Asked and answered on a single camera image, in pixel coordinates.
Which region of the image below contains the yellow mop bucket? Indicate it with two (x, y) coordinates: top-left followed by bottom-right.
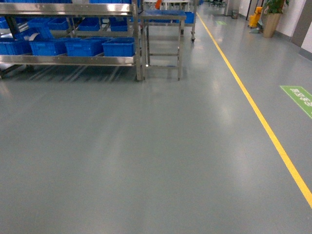
(248, 7), (263, 28)

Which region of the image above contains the green potted plant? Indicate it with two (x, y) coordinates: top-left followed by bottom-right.
(263, 0), (290, 38)

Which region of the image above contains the stainless steel small table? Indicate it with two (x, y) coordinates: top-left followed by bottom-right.
(139, 10), (186, 80)

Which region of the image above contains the blue plastic bin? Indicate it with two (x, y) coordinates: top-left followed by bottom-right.
(102, 38), (135, 57)

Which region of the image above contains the stainless steel shelf rack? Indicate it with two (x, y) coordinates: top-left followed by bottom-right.
(0, 0), (143, 80)

